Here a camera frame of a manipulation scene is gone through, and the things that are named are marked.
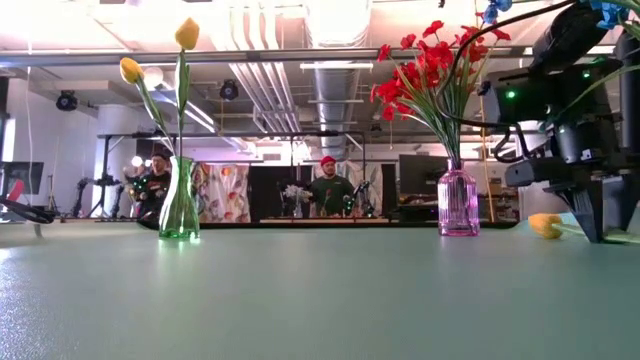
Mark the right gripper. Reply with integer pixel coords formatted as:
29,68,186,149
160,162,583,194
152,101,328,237
503,117,640,245

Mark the yellow artificial tulip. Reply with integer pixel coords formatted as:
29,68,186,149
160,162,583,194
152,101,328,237
118,55,176,159
174,16,201,161
528,213,640,245

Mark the purple glass vase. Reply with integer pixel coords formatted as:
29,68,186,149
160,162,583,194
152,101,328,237
437,158,481,237

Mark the green glass vase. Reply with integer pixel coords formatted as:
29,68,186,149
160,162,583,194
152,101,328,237
158,155,201,240

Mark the black monitor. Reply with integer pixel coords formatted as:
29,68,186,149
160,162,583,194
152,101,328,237
398,153,449,197

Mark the person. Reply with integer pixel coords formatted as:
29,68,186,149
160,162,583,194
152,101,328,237
124,151,174,221
308,154,357,219

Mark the green table mat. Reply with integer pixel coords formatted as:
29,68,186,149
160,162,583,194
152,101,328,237
0,208,640,360

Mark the white ceiling light bar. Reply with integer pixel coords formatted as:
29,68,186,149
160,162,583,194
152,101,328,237
299,60,374,71

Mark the white flower bouquet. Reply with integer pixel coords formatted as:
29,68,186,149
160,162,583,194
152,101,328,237
282,183,314,219

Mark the floral curtain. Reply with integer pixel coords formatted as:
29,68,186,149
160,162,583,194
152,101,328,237
192,162,251,224

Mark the black ceiling spot lamp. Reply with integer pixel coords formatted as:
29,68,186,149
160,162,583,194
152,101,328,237
54,90,79,112
218,79,240,102

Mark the yellow hanging cable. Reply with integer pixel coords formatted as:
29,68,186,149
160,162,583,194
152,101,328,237
473,0,496,222

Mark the silver ceiling duct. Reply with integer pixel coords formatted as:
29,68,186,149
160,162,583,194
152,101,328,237
312,67,362,159

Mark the black metal rack frame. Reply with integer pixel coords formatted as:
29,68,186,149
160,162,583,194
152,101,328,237
97,130,367,221

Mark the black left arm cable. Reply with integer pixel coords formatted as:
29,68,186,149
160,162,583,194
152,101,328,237
0,196,57,225

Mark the dark wall screen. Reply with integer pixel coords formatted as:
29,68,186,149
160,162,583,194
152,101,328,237
0,160,45,196

